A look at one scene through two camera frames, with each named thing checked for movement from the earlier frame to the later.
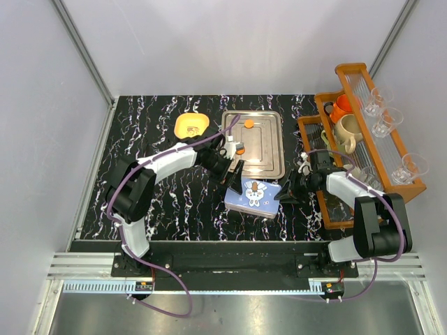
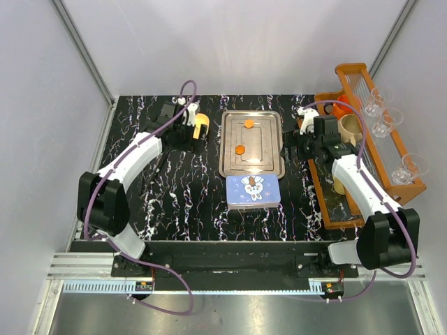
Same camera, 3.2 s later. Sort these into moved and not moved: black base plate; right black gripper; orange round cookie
Moved: right black gripper
Not moved: black base plate; orange round cookie
